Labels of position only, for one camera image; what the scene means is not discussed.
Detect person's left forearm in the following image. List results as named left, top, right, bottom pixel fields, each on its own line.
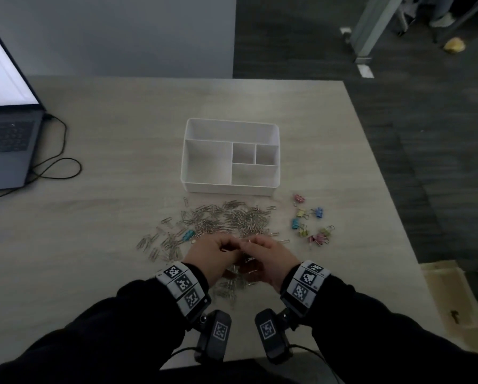
left=0, top=277, right=188, bottom=384

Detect person's right hand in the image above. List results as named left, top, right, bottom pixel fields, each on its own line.
left=238, top=235, right=302, bottom=294

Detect group of colourful binder clips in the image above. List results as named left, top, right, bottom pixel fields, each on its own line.
left=290, top=192, right=336, bottom=247

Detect person's black trousers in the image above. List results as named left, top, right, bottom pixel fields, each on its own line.
left=158, top=357, right=300, bottom=384

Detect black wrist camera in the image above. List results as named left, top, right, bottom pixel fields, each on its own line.
left=195, top=309, right=233, bottom=364
left=254, top=308, right=294, bottom=365

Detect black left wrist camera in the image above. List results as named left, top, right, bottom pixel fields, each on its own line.
left=195, top=309, right=233, bottom=364

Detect white compartment organizer tray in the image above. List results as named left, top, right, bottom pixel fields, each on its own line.
left=180, top=117, right=281, bottom=196

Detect black right camera cable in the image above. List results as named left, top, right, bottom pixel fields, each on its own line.
left=289, top=342, right=344, bottom=384

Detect left wristband with square markers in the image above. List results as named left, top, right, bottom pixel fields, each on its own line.
left=156, top=261, right=212, bottom=318

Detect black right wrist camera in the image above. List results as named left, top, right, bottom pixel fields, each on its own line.
left=254, top=308, right=294, bottom=365

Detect grey metal post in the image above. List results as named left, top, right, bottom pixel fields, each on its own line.
left=350, top=0, right=406, bottom=62

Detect person's right forearm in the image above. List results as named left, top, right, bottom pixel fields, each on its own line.
left=302, top=275, right=478, bottom=384

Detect pile of silver paper clips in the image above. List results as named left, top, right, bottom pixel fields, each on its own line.
left=134, top=195, right=292, bottom=305

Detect grey laptop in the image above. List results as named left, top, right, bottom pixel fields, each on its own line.
left=0, top=11, right=46, bottom=193

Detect person's left hand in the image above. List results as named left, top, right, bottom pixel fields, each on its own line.
left=182, top=234, right=244, bottom=289

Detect wristband with square markers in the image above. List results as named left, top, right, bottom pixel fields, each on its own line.
left=156, top=261, right=212, bottom=318
left=280, top=259, right=331, bottom=316

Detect yellow floor object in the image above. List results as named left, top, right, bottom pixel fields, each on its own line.
left=443, top=37, right=466, bottom=54

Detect black laptop cable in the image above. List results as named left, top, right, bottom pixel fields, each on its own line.
left=0, top=114, right=83, bottom=201

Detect right wristband with square markers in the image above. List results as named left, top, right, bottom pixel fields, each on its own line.
left=280, top=259, right=331, bottom=316

